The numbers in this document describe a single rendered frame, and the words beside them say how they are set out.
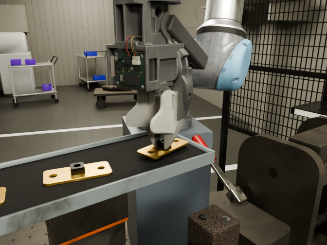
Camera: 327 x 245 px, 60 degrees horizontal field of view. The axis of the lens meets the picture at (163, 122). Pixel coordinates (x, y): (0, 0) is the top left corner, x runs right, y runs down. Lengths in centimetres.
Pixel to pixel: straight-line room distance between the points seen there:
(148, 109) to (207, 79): 26
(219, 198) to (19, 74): 609
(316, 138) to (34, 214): 38
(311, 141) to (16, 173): 41
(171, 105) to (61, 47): 752
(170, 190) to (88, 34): 726
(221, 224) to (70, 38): 759
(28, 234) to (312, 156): 92
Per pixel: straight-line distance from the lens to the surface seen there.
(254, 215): 46
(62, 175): 39
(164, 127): 39
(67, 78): 795
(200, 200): 79
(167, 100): 38
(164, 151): 42
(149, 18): 36
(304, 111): 131
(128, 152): 44
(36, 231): 110
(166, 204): 76
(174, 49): 37
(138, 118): 41
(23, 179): 40
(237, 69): 63
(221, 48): 64
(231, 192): 47
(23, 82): 691
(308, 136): 47
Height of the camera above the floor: 134
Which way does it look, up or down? 18 degrees down
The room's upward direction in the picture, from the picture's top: straight up
